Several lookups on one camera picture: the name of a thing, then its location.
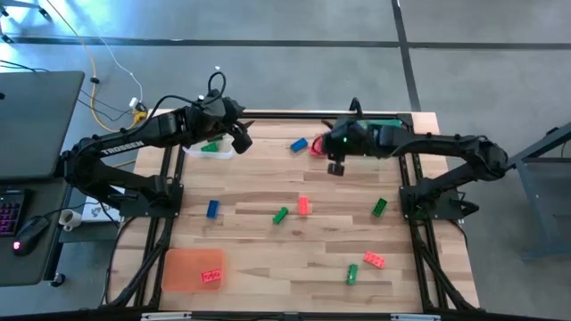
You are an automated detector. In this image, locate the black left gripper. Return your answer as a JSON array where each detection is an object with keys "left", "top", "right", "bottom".
[{"left": 203, "top": 95, "right": 256, "bottom": 155}]

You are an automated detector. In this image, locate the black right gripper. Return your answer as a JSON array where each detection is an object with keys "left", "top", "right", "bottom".
[{"left": 319, "top": 114, "right": 365, "bottom": 177}]

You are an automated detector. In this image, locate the clear plastic bin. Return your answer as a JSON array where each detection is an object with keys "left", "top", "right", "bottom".
[{"left": 182, "top": 132, "right": 237, "bottom": 161}]

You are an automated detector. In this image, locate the teal plastic bin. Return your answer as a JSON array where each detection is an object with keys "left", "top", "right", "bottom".
[{"left": 354, "top": 118, "right": 405, "bottom": 133}]

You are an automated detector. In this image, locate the orange plastic tray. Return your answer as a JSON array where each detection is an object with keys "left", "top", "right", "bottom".
[{"left": 161, "top": 248, "right": 226, "bottom": 293}]

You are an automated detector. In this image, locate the white box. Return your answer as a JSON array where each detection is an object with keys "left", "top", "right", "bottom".
[{"left": 81, "top": 186, "right": 122, "bottom": 223}]

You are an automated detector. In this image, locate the white cup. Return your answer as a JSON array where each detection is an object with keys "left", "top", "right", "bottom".
[{"left": 58, "top": 208, "right": 84, "bottom": 233}]

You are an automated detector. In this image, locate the grey laptop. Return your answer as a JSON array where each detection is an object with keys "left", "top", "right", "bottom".
[{"left": 0, "top": 70, "right": 86, "bottom": 180}]

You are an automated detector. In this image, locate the grey metal cart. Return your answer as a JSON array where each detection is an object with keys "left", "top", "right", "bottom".
[{"left": 492, "top": 120, "right": 571, "bottom": 262}]

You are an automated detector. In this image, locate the black computer mouse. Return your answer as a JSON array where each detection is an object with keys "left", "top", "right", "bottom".
[{"left": 12, "top": 216, "right": 51, "bottom": 258}]

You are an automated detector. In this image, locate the black backlit keyboard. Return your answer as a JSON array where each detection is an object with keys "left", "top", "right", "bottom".
[{"left": 0, "top": 189, "right": 29, "bottom": 237}]

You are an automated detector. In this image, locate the grey stand leg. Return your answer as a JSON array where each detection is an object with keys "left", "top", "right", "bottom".
[{"left": 0, "top": 0, "right": 53, "bottom": 22}]

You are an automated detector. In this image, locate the dark desk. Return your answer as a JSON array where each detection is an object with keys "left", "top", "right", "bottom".
[{"left": 0, "top": 177, "right": 72, "bottom": 287}]

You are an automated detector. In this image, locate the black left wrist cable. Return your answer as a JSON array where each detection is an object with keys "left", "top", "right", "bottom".
[{"left": 206, "top": 70, "right": 228, "bottom": 106}]

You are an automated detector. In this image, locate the yellow extension cable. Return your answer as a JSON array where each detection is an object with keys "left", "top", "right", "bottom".
[{"left": 44, "top": 0, "right": 149, "bottom": 169}]

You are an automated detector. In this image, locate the white cable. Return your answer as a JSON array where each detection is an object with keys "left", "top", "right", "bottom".
[{"left": 95, "top": 35, "right": 145, "bottom": 104}]

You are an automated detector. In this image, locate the silver bracket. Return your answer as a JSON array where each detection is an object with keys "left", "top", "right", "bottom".
[
  {"left": 391, "top": 313, "right": 441, "bottom": 321},
  {"left": 141, "top": 312, "right": 193, "bottom": 321}
]

